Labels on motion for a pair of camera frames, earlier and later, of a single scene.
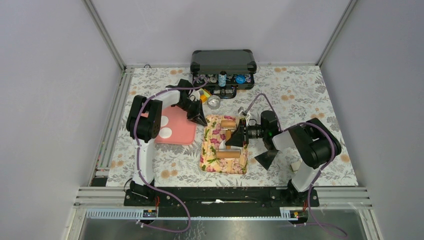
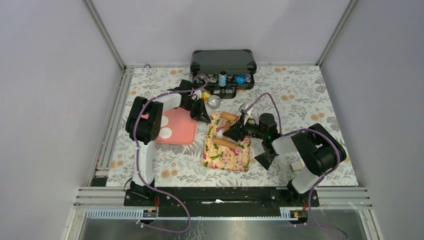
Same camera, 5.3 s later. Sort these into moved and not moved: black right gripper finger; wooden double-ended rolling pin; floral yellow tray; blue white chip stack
Moved: wooden double-ended rolling pin
Not moved: black right gripper finger; blue white chip stack; floral yellow tray
